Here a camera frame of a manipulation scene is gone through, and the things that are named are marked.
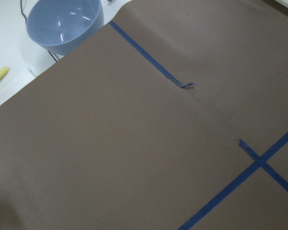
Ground blue plastic bowl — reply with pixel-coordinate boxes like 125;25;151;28
26;0;104;56

